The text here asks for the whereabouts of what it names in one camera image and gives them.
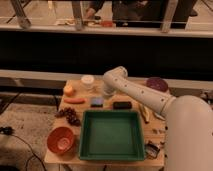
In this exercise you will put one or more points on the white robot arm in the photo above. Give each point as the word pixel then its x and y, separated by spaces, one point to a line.
pixel 188 122

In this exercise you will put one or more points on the metal fork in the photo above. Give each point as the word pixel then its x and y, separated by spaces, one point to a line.
pixel 155 131

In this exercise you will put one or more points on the red bowl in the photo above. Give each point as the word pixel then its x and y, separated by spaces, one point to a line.
pixel 60 140

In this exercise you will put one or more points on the person in background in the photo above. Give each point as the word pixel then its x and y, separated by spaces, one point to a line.
pixel 137 13

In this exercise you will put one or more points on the toy sausage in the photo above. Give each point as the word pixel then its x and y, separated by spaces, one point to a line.
pixel 74 100

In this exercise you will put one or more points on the purple bowl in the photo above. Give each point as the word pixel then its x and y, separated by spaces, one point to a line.
pixel 157 83

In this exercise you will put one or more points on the blue sponge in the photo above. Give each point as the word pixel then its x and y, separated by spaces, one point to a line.
pixel 96 102

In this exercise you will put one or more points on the toy grape bunch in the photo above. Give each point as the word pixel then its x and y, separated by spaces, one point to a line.
pixel 70 114

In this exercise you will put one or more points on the black rectangular block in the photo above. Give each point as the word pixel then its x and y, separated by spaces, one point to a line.
pixel 122 105

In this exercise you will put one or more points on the yellow toy fruit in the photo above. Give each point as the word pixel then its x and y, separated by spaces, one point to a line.
pixel 68 90

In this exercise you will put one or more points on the black binder clip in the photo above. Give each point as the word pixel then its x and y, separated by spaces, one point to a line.
pixel 152 150

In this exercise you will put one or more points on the white paper cup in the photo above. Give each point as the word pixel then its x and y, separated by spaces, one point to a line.
pixel 88 82

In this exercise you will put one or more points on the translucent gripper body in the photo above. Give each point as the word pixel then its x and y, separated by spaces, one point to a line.
pixel 107 92

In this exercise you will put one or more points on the wooden table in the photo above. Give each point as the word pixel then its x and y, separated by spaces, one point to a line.
pixel 69 160

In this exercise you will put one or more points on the grey blue cloth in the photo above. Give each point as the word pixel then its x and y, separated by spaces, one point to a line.
pixel 159 116

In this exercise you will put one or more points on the green plastic tray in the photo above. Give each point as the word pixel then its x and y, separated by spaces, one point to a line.
pixel 111 135

